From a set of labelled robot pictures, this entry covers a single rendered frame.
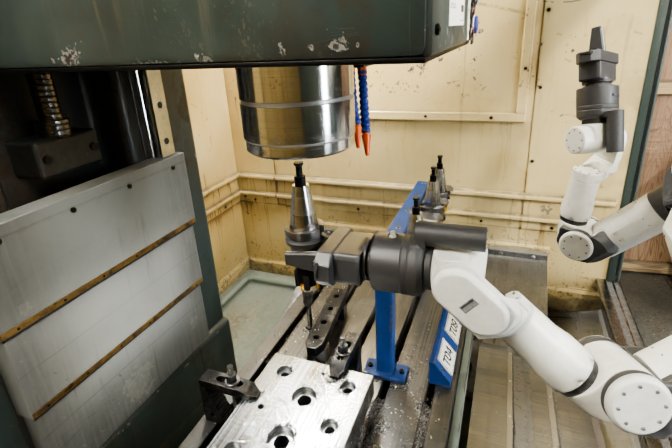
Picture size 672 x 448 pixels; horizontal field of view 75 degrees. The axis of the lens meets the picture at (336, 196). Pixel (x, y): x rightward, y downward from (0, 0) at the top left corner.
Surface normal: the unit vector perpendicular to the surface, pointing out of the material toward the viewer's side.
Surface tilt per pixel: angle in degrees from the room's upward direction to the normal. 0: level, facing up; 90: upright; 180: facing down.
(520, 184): 90
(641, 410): 75
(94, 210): 90
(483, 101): 90
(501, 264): 24
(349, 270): 90
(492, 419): 7
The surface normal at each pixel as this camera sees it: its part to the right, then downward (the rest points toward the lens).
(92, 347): 0.93, 0.08
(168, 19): -0.36, 0.34
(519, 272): -0.19, -0.71
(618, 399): -0.13, 0.10
